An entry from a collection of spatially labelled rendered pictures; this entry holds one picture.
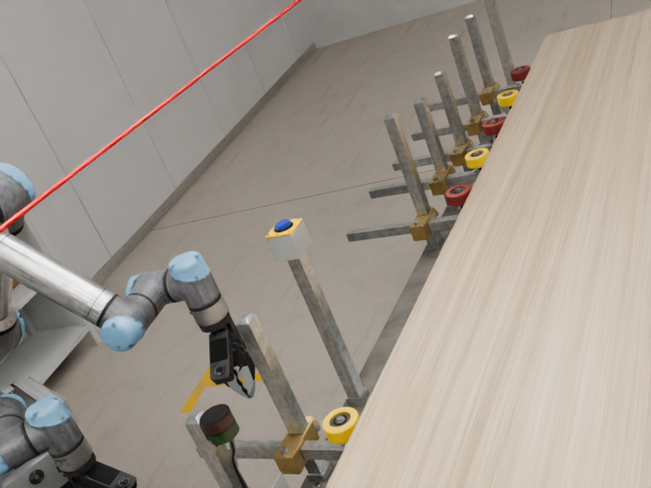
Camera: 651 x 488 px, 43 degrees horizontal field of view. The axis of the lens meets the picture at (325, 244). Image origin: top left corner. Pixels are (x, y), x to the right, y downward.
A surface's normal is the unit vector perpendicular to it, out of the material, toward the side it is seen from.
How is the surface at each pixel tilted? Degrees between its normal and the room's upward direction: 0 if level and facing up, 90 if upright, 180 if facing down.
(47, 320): 90
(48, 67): 90
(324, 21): 90
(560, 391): 0
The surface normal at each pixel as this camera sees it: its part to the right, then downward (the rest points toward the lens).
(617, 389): -0.35, -0.84
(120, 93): 0.89, -0.17
